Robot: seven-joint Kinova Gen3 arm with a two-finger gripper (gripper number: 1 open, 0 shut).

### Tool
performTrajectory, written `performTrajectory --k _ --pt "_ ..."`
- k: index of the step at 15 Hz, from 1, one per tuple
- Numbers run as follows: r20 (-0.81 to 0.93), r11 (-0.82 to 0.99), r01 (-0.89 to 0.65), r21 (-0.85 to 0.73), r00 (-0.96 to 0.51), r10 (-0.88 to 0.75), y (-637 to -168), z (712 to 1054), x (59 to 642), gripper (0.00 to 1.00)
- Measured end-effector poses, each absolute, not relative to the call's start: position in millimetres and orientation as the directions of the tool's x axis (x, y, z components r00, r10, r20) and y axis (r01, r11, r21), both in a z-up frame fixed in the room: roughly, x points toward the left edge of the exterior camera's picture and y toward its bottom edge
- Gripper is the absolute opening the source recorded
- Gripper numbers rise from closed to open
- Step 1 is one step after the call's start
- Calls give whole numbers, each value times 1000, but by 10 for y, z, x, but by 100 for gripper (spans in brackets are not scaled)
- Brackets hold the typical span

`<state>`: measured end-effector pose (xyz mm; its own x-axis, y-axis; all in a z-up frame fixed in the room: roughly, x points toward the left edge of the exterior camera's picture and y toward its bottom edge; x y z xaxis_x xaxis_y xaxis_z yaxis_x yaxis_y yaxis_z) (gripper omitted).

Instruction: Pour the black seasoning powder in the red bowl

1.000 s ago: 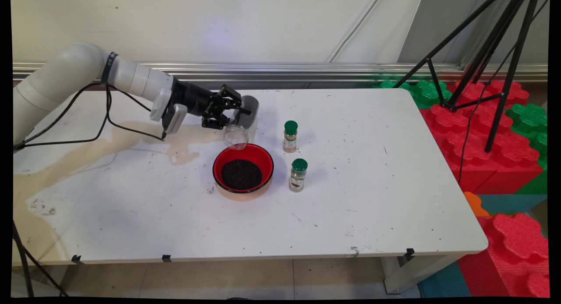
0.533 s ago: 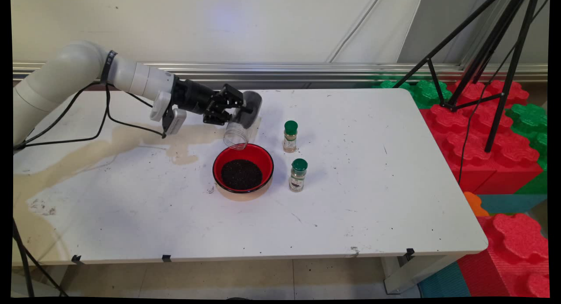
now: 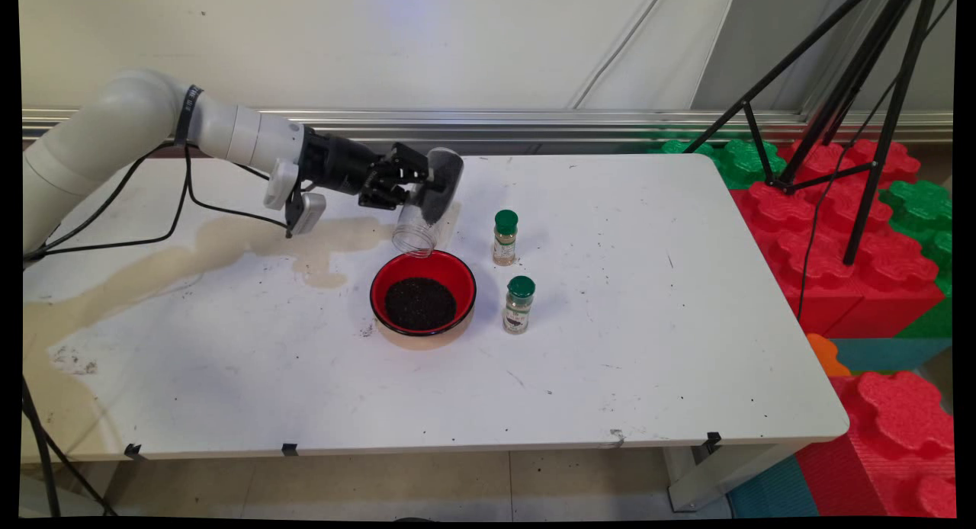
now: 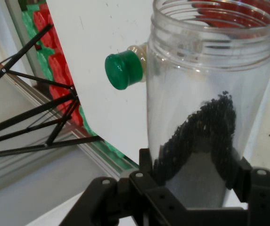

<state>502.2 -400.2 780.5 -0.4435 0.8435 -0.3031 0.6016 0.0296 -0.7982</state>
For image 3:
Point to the clear plastic jar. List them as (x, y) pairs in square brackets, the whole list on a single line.
[(419, 228)]

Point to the orange foam piece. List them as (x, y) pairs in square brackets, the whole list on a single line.
[(823, 354)]

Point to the black tripod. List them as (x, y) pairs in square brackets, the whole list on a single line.
[(881, 133)]

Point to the large red foam block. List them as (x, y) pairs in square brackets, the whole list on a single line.
[(831, 285)]

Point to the aluminium wall rail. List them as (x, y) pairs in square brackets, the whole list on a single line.
[(572, 125)]

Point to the green-capped beige powder spice bottle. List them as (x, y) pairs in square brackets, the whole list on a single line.
[(505, 243)]

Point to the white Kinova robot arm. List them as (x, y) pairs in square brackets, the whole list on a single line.
[(122, 117)]

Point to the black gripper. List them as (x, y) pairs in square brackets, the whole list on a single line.
[(335, 163)]

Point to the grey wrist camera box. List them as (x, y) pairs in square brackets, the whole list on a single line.
[(305, 213)]

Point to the white table leg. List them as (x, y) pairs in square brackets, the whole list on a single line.
[(709, 483), (80, 487)]

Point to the teal foam mat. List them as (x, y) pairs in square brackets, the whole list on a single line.
[(778, 491), (884, 355)]

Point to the green foam block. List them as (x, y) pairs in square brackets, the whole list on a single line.
[(743, 163), (919, 201)]

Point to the black seeds heap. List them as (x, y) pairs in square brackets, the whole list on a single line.
[(446, 182), (420, 304)]

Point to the red bowl black rim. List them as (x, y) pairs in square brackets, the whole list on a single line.
[(396, 274)]

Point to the green-capped dark label spice bottle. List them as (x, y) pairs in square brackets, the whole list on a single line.
[(518, 308)]

